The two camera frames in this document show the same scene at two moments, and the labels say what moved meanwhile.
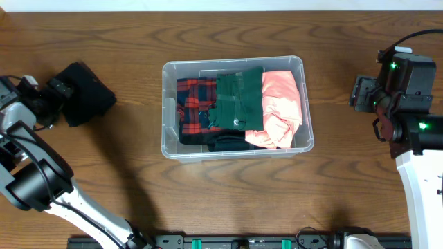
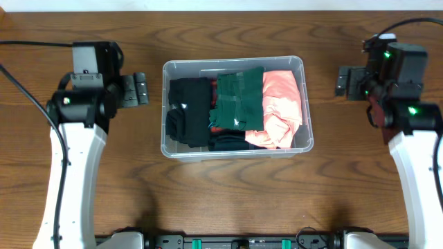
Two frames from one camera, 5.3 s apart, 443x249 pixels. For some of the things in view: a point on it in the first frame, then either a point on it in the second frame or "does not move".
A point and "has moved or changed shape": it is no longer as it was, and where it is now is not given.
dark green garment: [239, 101] does not move
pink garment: [282, 111] does not move
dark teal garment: [223, 140] does not move
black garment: [90, 97] has moved or changed shape
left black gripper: [61, 88] -> [135, 88]
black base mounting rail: [227, 241] does not move
